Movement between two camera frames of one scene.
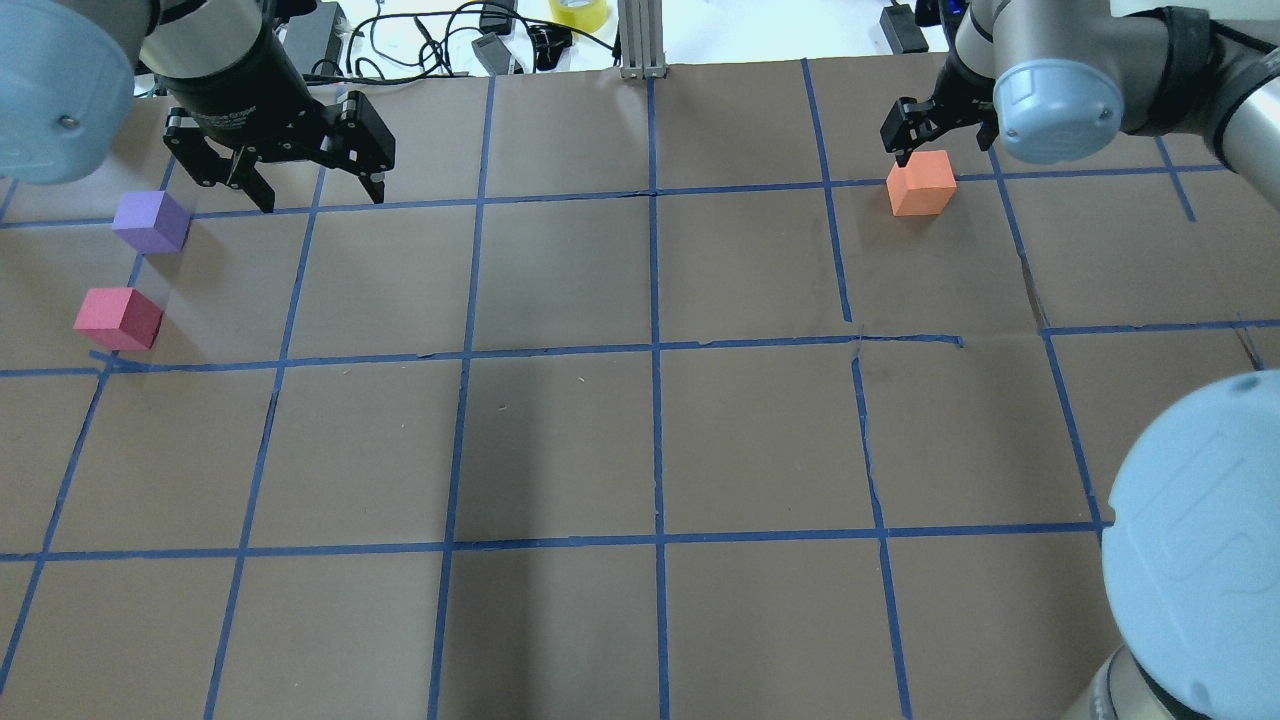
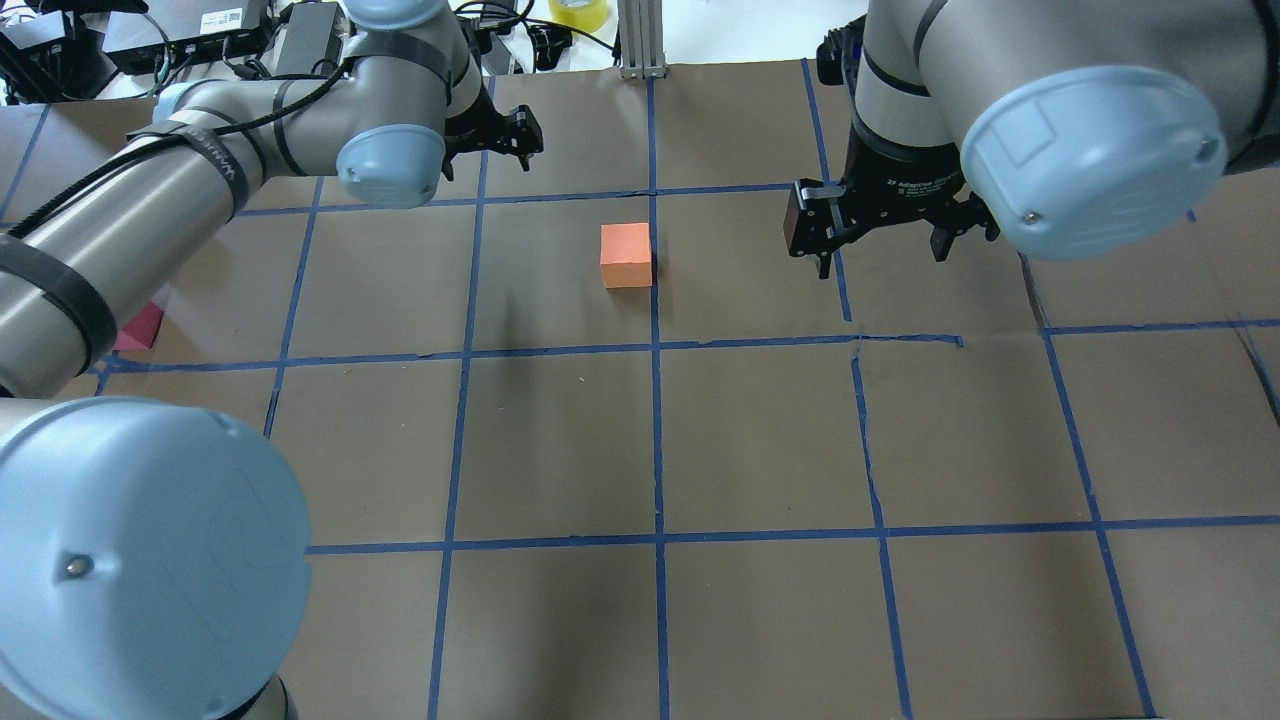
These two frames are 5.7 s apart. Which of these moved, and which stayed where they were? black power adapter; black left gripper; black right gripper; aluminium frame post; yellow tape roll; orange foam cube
Moved: black left gripper; black right gripper; orange foam cube
Stayed: yellow tape roll; black power adapter; aluminium frame post
